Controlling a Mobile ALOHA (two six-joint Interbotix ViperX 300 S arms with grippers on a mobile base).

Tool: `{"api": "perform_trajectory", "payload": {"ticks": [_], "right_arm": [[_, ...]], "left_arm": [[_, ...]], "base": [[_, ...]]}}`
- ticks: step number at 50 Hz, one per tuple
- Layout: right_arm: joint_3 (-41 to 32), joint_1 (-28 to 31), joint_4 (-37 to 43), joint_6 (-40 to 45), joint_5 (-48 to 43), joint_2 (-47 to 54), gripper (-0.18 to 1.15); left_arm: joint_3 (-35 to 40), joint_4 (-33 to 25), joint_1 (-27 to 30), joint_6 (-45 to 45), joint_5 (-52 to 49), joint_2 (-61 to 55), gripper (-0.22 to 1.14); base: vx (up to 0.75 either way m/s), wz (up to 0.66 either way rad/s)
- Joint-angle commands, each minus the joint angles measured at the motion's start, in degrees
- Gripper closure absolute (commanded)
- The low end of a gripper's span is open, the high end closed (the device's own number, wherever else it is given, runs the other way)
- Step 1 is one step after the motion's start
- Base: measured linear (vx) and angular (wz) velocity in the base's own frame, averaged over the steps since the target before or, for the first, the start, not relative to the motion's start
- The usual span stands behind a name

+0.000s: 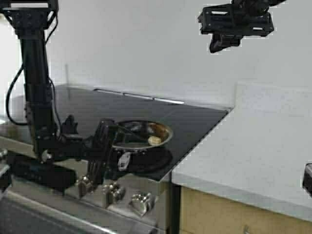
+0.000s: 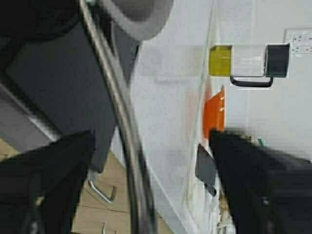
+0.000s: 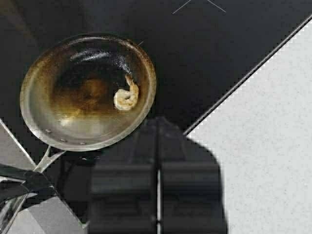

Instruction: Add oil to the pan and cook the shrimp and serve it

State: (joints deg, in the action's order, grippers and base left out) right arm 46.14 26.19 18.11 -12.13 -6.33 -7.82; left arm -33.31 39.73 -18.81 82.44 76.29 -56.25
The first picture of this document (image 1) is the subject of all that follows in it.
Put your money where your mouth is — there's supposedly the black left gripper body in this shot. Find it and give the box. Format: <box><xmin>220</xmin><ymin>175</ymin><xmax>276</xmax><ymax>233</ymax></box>
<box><xmin>34</xmin><ymin>115</ymin><xmax>98</xmax><ymax>162</ymax></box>

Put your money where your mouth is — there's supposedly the silver stove knob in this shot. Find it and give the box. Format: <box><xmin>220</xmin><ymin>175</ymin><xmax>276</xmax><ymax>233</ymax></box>
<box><xmin>76</xmin><ymin>175</ymin><xmax>94</xmax><ymax>198</ymax></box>
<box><xmin>102</xmin><ymin>182</ymin><xmax>126</xmax><ymax>208</ymax></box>
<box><xmin>129</xmin><ymin>191</ymin><xmax>156</xmax><ymax>217</ymax></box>

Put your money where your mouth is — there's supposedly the wooden cabinet front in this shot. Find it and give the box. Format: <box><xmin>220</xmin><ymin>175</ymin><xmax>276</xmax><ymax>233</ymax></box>
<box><xmin>179</xmin><ymin>187</ymin><xmax>312</xmax><ymax>234</ymax></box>

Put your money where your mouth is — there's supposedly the black object at edge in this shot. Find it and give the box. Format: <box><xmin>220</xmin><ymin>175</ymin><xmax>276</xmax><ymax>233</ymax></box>
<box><xmin>302</xmin><ymin>163</ymin><xmax>312</xmax><ymax>196</ymax></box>
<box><xmin>0</xmin><ymin>163</ymin><xmax>12</xmax><ymax>193</ymax></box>

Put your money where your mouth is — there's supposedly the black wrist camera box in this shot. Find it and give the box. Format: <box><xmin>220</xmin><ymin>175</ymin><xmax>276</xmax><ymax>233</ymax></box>
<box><xmin>198</xmin><ymin>3</ymin><xmax>274</xmax><ymax>37</ymax></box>

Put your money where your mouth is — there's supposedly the black object at right edge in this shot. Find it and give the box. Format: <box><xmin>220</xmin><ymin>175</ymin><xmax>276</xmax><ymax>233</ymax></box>
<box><xmin>302</xmin><ymin>163</ymin><xmax>312</xmax><ymax>196</ymax></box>

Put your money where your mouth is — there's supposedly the silver cabinet handle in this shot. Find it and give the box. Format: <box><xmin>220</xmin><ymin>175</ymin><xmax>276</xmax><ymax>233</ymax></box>
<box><xmin>243</xmin><ymin>225</ymin><xmax>251</xmax><ymax>234</ymax></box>

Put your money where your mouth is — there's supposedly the right silver stove knob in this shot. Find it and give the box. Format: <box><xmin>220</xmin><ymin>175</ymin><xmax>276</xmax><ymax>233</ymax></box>
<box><xmin>129</xmin><ymin>191</ymin><xmax>156</xmax><ymax>217</ymax></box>

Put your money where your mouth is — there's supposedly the steel frying pan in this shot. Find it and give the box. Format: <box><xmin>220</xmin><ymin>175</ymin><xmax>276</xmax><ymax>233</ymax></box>
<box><xmin>112</xmin><ymin>120</ymin><xmax>174</xmax><ymax>174</ymax></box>

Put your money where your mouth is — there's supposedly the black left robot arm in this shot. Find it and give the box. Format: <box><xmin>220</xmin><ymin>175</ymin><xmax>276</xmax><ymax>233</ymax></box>
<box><xmin>0</xmin><ymin>0</ymin><xmax>118</xmax><ymax>186</ymax></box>

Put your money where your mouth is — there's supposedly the middle silver stove knob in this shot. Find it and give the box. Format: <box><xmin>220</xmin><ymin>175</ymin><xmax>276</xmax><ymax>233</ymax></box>
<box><xmin>102</xmin><ymin>182</ymin><xmax>126</xmax><ymax>208</ymax></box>

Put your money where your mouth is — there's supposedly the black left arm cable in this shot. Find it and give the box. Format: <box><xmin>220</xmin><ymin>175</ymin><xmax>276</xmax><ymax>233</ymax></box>
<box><xmin>5</xmin><ymin>64</ymin><xmax>29</xmax><ymax>126</ymax></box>

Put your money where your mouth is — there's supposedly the left silver stove knob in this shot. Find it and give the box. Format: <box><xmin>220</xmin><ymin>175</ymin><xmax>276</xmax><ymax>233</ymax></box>
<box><xmin>76</xmin><ymin>175</ymin><xmax>94</xmax><ymax>198</ymax></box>

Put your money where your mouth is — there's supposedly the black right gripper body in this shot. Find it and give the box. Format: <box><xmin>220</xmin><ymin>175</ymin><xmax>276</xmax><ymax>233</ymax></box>
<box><xmin>231</xmin><ymin>0</ymin><xmax>286</xmax><ymax>16</ymax></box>

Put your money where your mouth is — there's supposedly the raw shrimp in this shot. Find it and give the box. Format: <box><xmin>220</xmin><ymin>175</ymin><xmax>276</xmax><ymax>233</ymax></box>
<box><xmin>148</xmin><ymin>136</ymin><xmax>162</xmax><ymax>146</ymax></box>

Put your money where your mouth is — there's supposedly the black object at left edge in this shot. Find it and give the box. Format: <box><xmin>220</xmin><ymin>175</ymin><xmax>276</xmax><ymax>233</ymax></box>
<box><xmin>0</xmin><ymin>163</ymin><xmax>12</xmax><ymax>193</ymax></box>

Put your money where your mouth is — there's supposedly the stainless steel induction stove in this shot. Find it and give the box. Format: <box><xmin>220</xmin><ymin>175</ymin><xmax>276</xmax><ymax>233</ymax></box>
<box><xmin>0</xmin><ymin>86</ymin><xmax>228</xmax><ymax>234</ymax></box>

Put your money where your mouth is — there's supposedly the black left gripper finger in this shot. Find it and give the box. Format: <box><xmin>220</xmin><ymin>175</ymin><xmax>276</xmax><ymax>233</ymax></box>
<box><xmin>87</xmin><ymin>159</ymin><xmax>107</xmax><ymax>185</ymax></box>
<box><xmin>92</xmin><ymin>118</ymin><xmax>117</xmax><ymax>156</ymax></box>

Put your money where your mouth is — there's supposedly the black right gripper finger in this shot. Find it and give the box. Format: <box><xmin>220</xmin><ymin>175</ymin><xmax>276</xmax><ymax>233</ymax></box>
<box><xmin>209</xmin><ymin>34</ymin><xmax>223</xmax><ymax>53</ymax></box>
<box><xmin>223</xmin><ymin>35</ymin><xmax>241</xmax><ymax>48</ymax></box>

